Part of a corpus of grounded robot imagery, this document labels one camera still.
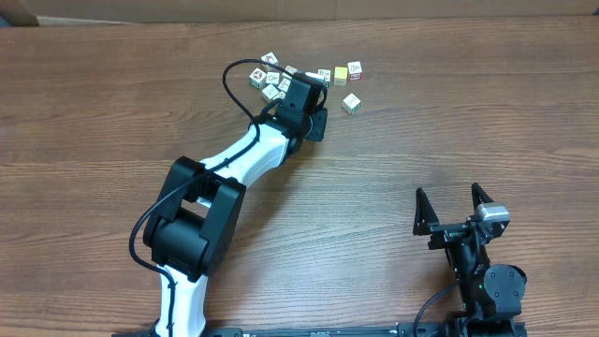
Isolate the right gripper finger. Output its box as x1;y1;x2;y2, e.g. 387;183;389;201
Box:
413;187;440;236
471;183;493;210

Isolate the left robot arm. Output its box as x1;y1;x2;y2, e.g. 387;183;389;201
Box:
143;71;328;336

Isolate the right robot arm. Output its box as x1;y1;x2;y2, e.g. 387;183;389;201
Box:
412;183;527;337

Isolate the white block centre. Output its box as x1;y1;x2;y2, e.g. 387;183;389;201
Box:
277;78;291;93

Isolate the white block lower left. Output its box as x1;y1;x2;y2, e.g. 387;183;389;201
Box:
261;84;280;103

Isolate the white block blue print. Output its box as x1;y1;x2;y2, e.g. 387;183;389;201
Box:
266;71;281;86

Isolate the green letter B block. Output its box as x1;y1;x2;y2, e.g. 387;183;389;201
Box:
317;69;331;88

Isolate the green letter R block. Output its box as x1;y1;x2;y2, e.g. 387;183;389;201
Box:
342;94;361;115

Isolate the yellow top block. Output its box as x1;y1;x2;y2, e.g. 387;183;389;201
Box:
333;66;348;86

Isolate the left red circle block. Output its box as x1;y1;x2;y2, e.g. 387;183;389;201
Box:
249;68;267;90

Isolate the top red picture block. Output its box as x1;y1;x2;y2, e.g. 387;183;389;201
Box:
261;52;279;72

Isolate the red-sided block far right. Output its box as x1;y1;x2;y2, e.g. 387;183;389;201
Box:
347;61;363;81

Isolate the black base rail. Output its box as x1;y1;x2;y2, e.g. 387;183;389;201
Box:
111;323;528;337

